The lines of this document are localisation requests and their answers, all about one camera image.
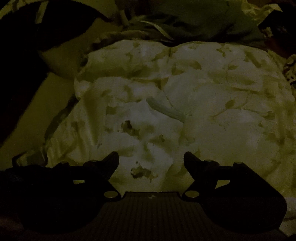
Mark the pale floral bed sheet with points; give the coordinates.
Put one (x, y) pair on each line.
(238, 108)

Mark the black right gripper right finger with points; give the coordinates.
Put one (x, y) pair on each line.
(235, 196)

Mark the white speckled small garment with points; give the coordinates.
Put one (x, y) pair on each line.
(123, 106)

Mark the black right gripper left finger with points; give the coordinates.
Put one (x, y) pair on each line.
(63, 198)

